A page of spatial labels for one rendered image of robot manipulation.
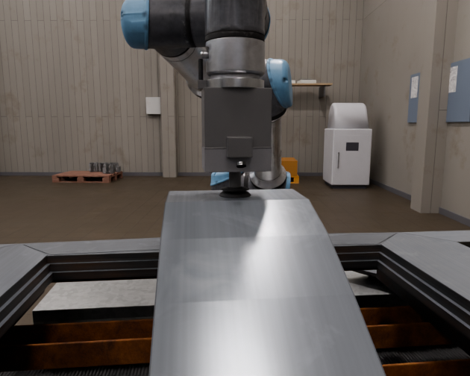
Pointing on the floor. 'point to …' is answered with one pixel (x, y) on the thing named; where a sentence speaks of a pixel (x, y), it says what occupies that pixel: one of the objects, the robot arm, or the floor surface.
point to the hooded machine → (347, 147)
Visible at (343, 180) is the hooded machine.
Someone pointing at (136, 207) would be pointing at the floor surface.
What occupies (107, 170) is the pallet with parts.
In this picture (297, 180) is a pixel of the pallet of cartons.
